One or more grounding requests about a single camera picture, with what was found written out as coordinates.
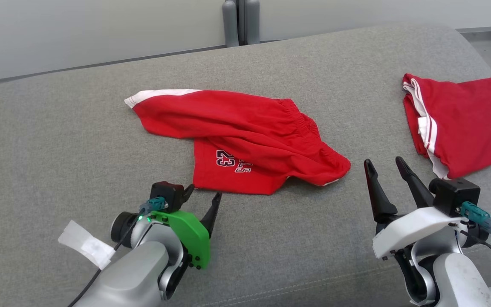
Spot teal right camera connector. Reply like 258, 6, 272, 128
461, 202, 491, 234

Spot grey fabric sofa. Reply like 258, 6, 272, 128
0, 23, 491, 307

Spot teal left camera connector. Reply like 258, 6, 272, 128
139, 197, 169, 214

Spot grey partition frame post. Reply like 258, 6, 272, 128
222, 0, 261, 47

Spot teal camera connector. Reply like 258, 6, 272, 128
461, 202, 491, 234
139, 197, 169, 214

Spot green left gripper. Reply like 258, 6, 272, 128
148, 184, 222, 270

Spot red shorts with number print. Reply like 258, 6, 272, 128
124, 89, 352, 196

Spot white tape cable tag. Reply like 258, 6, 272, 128
58, 220, 116, 270

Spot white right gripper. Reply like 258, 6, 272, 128
364, 156, 470, 261

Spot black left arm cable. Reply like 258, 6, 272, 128
66, 209, 148, 307

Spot red and white jersey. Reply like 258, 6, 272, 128
402, 73, 491, 180

